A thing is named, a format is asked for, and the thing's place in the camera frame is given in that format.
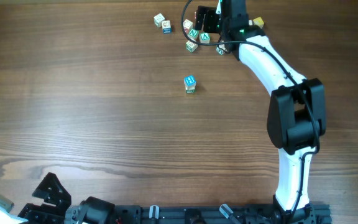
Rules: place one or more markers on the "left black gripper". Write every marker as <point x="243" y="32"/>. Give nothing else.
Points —
<point x="61" y="201"/>

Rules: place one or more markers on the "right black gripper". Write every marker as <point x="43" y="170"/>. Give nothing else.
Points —
<point x="210" y="15"/>

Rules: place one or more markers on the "blue H block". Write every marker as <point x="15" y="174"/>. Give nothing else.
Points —
<point x="189" y="82"/>

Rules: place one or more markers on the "green-sided picture block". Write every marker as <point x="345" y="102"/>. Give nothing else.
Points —
<point x="190" y="90"/>

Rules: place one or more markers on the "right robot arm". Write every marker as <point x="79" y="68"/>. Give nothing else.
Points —
<point x="296" y="115"/>

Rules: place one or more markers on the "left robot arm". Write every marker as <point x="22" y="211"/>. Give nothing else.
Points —
<point x="92" y="210"/>

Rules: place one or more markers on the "green V block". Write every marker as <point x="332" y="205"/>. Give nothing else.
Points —
<point x="204" y="38"/>

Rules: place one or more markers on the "red-sided block centre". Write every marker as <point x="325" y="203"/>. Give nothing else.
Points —
<point x="187" y="25"/>

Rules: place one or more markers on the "green N block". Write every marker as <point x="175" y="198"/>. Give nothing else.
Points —
<point x="193" y="34"/>

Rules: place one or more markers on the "teal-sided circle block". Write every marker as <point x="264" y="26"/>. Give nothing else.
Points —
<point x="221" y="49"/>

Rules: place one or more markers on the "green-edged white block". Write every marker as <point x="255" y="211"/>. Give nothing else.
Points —
<point x="190" y="46"/>

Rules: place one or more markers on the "blue-sided block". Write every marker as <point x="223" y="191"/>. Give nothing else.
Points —
<point x="166" y="27"/>

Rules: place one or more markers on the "green-edged block far left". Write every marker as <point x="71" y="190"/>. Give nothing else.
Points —
<point x="158" y="19"/>

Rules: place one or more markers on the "yellow block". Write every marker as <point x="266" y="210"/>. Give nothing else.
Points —
<point x="258" y="22"/>

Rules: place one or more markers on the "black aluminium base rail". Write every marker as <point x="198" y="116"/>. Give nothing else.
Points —
<point x="194" y="214"/>

